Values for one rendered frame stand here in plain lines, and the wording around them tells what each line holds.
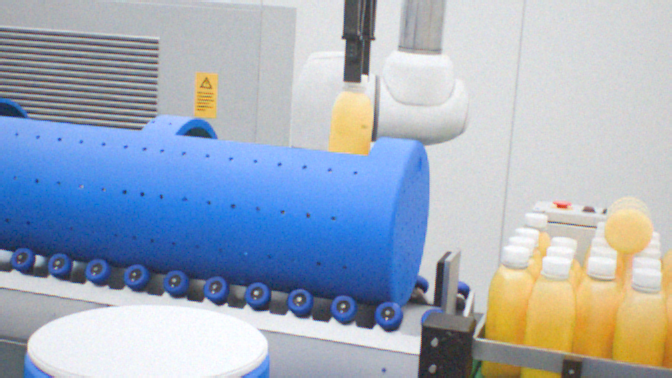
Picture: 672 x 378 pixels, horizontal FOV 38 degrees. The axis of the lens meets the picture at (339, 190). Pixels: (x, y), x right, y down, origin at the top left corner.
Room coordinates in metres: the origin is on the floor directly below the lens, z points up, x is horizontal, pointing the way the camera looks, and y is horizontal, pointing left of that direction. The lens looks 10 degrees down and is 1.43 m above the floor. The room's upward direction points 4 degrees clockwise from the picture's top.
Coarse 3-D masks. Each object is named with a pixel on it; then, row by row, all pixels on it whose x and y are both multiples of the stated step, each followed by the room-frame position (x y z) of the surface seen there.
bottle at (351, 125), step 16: (352, 96) 1.61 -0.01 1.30; (336, 112) 1.62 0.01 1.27; (352, 112) 1.60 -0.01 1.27; (368, 112) 1.62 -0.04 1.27; (336, 128) 1.61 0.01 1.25; (352, 128) 1.60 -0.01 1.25; (368, 128) 1.62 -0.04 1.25; (336, 144) 1.61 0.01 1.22; (352, 144) 1.60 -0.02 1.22; (368, 144) 1.62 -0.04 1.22
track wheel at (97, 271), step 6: (90, 264) 1.67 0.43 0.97; (96, 264) 1.66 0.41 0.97; (102, 264) 1.66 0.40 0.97; (108, 264) 1.66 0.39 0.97; (90, 270) 1.66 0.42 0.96; (96, 270) 1.66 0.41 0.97; (102, 270) 1.65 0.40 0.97; (108, 270) 1.66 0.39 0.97; (90, 276) 1.65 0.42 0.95; (96, 276) 1.65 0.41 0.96; (102, 276) 1.65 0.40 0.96; (108, 276) 1.66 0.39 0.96; (96, 282) 1.65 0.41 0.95; (102, 282) 1.66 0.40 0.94
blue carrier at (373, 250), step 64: (0, 128) 1.72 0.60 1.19; (64, 128) 1.70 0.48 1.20; (192, 128) 1.77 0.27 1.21; (0, 192) 1.67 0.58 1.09; (64, 192) 1.64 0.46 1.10; (128, 192) 1.61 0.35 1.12; (192, 192) 1.58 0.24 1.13; (256, 192) 1.55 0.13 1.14; (320, 192) 1.52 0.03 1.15; (384, 192) 1.50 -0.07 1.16; (128, 256) 1.64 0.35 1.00; (192, 256) 1.59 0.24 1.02; (256, 256) 1.55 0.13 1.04; (320, 256) 1.51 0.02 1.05; (384, 256) 1.48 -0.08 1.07
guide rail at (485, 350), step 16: (480, 352) 1.37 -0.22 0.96; (496, 352) 1.36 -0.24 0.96; (512, 352) 1.36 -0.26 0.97; (528, 352) 1.35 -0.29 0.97; (544, 352) 1.34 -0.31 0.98; (560, 352) 1.34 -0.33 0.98; (544, 368) 1.34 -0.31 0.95; (560, 368) 1.34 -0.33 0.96; (592, 368) 1.32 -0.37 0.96; (608, 368) 1.32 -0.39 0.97; (624, 368) 1.31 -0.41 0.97; (640, 368) 1.31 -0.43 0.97; (656, 368) 1.30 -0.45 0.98
